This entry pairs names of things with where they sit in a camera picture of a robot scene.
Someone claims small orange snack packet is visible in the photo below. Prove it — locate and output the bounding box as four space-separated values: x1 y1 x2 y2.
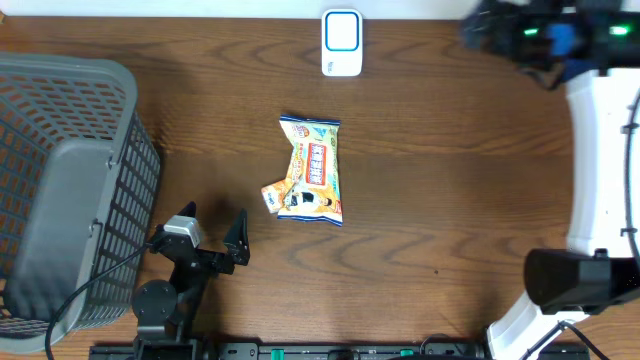
261 179 294 213

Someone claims yellow snack bag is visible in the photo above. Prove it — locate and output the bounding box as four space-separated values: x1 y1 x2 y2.
277 114 343 226

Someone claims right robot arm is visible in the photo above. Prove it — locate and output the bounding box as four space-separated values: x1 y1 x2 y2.
461 0 639 359

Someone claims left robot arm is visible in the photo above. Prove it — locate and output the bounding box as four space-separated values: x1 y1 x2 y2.
132 202 250 360

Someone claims white barcode scanner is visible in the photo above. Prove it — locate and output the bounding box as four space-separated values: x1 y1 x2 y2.
321 9 363 77

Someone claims grey plastic shopping basket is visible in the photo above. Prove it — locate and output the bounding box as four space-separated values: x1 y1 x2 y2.
1 53 160 354

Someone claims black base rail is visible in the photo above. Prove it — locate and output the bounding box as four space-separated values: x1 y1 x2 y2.
89 340 592 360

